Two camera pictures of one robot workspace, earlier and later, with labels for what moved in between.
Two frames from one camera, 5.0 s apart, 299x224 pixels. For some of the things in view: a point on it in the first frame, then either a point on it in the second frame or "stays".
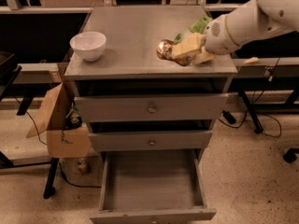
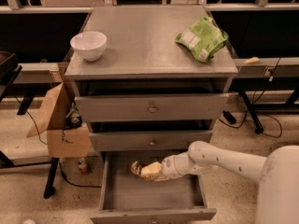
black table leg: x=49 y=189 stays
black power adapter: x=229 y=117 stays
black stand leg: x=251 y=112 stays
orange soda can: x=164 y=49 → x=136 y=167
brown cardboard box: x=63 y=141 stays
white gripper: x=216 y=38 → x=168 y=167
